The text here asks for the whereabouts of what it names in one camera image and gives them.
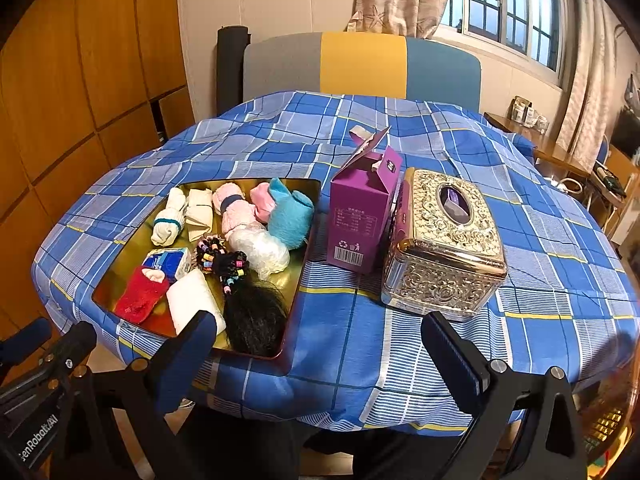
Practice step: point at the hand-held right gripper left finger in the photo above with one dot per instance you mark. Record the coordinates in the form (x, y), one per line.
(200, 332)

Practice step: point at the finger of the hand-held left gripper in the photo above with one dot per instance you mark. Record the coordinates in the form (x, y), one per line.
(27, 334)
(72, 342)

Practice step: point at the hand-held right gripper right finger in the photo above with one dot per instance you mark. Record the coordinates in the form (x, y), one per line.
(445, 335)

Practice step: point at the white sponge block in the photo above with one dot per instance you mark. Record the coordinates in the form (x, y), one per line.
(192, 292)

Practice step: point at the black beaded hairpiece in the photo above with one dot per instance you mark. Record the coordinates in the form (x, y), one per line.
(255, 315)

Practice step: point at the red fluffy sock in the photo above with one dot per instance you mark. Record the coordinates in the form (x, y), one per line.
(137, 297)

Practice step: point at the blue tissue pack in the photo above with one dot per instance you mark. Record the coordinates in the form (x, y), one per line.
(162, 262)

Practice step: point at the clear plastic bag bundle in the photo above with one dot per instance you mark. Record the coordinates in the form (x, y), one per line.
(262, 252)

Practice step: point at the gold metal tray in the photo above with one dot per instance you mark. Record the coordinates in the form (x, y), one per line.
(295, 267)

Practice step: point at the white socks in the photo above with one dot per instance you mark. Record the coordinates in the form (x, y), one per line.
(170, 220)

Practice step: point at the beige socks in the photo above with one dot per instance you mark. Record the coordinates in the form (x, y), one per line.
(200, 215)

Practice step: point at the pink socks with navy band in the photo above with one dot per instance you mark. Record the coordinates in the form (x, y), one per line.
(235, 220)

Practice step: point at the small pink fluffy sock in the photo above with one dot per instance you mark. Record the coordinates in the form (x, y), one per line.
(260, 202)

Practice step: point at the teal fluffy sock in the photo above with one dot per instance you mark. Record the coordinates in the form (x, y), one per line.
(290, 215)

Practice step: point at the blue plaid bedsheet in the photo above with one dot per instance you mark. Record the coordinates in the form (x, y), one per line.
(400, 360)

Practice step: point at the purple carton box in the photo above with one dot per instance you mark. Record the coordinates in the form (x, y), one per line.
(355, 225)

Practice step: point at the wooden desk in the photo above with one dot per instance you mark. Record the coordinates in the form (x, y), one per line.
(550, 150)

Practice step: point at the boxes on desk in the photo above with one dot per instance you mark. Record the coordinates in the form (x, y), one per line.
(527, 115)

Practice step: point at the blue padded chair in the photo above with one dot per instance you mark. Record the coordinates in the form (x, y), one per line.
(602, 152)

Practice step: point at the wooden chair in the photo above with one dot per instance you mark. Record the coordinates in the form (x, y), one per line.
(620, 165)

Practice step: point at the wooden wardrobe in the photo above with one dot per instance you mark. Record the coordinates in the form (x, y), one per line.
(75, 85)

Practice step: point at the black rolled mat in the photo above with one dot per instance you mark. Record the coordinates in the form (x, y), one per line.
(231, 70)

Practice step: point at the black monitor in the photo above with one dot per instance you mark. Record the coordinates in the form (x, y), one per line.
(627, 130)

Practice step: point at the grey yellow blue headboard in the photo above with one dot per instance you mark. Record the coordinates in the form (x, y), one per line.
(360, 65)

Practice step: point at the barred window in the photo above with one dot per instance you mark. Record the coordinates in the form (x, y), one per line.
(505, 5)

